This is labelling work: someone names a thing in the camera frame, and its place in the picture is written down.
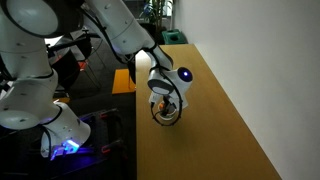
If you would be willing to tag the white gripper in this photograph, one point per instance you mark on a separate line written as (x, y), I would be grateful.
(181, 100)

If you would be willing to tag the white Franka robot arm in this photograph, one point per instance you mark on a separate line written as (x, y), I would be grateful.
(30, 100)

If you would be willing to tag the white mug with green band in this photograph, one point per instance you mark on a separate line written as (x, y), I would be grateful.
(166, 117)

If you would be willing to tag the green bin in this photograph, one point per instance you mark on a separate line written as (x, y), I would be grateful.
(173, 36)

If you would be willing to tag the green potted plant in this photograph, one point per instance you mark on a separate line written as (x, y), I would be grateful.
(156, 10)

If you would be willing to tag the orange marker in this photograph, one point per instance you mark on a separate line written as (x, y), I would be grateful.
(161, 106)

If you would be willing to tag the black chair with orange seat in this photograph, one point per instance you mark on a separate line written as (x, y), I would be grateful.
(66, 70)

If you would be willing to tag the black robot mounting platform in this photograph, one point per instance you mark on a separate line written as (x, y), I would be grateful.
(100, 133)

